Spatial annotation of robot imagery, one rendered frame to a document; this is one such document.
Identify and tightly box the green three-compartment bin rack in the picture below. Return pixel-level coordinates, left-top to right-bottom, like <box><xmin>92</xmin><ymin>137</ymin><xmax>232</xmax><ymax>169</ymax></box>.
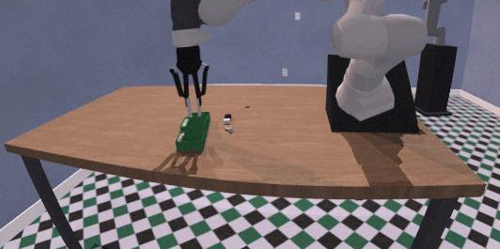
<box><xmin>176</xmin><ymin>112</ymin><xmax>211</xmax><ymax>151</ymax></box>

